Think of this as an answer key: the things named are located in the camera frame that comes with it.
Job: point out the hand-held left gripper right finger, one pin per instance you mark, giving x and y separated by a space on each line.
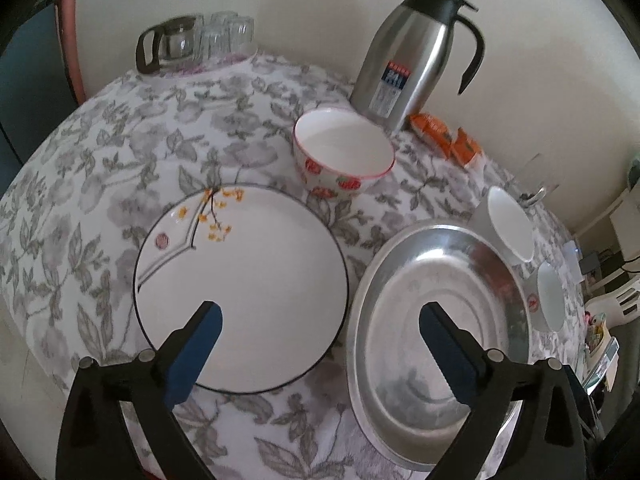
449 355

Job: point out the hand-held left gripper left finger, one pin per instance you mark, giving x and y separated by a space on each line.
196 355

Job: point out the round steel plate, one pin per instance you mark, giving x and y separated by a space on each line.
400 310

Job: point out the white plate with flower print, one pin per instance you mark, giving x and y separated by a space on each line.
260 270

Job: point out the white round bowl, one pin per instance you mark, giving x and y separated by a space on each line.
550 295

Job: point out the white square bowl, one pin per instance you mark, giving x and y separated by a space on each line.
510 220

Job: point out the white bowl with strawberry print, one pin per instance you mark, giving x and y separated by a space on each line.
345 145

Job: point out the stack of papers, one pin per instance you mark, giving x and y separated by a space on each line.
600 350

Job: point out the white power bank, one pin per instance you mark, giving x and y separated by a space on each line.
571 255

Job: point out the black charger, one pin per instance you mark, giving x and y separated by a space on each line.
590 264

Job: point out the white plastic chair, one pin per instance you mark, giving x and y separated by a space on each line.
612 302

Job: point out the clear glass measuring jug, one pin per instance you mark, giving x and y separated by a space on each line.
535 172

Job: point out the orange snack packet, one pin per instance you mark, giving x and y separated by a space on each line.
432 130
467 147

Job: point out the grey floral tablecloth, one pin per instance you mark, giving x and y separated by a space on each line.
100 160

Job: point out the white wooden furniture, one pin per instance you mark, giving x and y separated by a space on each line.
625 225

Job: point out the blue panel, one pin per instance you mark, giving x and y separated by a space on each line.
30 85

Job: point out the cluster of clear drinking glasses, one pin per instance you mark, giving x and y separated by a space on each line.
227 32

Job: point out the pink rail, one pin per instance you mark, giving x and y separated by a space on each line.
70 50

